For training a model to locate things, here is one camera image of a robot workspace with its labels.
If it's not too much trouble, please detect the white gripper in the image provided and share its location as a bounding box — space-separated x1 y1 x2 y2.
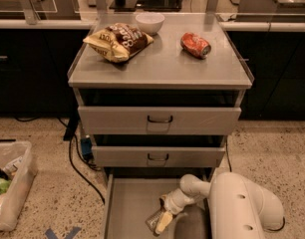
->
154 188 195 234

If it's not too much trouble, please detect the clear plastic water bottle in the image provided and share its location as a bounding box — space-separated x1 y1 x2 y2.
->
146 208 164 236

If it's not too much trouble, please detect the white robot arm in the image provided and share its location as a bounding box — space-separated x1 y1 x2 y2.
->
148 172 285 239

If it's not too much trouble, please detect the bottom drawer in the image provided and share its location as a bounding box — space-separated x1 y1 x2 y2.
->
100 174 212 239

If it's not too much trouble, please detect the drawer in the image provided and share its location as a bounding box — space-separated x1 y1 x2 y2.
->
100 174 212 239
78 107 241 135
92 146 225 167

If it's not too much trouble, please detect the middle drawer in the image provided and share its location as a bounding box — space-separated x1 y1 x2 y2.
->
92 146 225 167

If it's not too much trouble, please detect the top drawer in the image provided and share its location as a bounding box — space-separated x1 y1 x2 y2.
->
78 107 241 135

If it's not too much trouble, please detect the grey metal drawer cabinet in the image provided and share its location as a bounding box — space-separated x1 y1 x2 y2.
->
67 12 255 239

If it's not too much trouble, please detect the blue power box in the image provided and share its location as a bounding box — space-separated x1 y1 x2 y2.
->
80 136 93 161

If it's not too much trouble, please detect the clear plastic bin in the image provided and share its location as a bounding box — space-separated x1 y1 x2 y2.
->
0 141 38 231

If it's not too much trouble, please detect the crushed red soda can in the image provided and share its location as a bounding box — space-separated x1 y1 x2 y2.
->
180 32 211 59

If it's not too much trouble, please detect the green bag in bin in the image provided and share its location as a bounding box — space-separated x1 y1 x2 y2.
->
0 176 13 214

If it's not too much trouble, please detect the yellow brown chip bag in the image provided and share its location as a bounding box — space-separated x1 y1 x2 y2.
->
83 23 153 63

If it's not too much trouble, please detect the white bowl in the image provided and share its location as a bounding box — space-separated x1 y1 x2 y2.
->
136 12 164 35

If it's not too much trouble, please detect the black cable right floor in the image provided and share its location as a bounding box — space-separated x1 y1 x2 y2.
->
224 139 287 233

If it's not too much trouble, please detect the black cable floor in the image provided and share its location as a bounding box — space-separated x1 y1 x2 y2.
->
14 116 107 205
224 139 287 233

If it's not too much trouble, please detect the black cable left floor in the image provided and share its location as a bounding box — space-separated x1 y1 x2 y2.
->
14 116 107 205

